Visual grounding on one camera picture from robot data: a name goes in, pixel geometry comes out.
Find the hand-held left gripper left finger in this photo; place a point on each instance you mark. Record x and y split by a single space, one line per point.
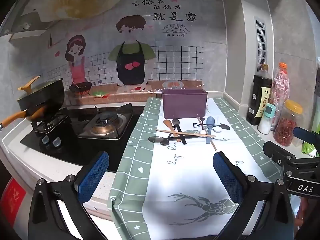
93 177

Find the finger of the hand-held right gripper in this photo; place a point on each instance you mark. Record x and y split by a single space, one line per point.
303 134
276 150

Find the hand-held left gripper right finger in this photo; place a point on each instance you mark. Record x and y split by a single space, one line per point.
227 177

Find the wooden chopstick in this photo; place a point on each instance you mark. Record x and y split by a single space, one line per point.
214 145
175 132

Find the white ceramic spoon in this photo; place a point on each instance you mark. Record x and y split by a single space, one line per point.
217 129

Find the blue rice spoon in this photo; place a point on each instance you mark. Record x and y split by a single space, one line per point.
210 123

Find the large black spoon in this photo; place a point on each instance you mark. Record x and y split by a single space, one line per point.
153 139

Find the wooden spoon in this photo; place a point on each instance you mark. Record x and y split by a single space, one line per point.
167 123

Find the purple utensil container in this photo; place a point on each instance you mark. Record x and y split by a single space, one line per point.
183 105

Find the person's right hand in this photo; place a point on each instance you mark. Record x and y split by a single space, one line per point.
302 212

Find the green plastic bag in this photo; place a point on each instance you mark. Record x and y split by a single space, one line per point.
310 148

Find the yellow-lidded chili jar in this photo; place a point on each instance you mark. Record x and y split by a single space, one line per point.
286 127

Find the teal-capped salt shaker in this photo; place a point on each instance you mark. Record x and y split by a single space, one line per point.
266 122

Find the black gas stove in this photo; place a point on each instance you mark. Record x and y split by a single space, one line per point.
75 152

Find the blue stove knob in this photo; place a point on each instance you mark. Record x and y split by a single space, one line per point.
57 142
45 139

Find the orange-capped chili bottle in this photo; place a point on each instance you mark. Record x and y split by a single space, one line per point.
281 87

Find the green checked deer tablecloth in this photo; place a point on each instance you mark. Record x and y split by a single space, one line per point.
175 177

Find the dark soy sauce bottle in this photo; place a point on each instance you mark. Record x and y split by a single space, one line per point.
260 97

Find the red paper label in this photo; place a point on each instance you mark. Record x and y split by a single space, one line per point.
13 200

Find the black pot with lid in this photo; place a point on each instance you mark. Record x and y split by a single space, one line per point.
42 97

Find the white vent grille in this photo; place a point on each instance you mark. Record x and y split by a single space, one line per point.
260 45

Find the range hood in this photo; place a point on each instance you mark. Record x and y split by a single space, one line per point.
30 15

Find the cartoon couple wall poster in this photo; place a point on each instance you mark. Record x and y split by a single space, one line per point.
175 62

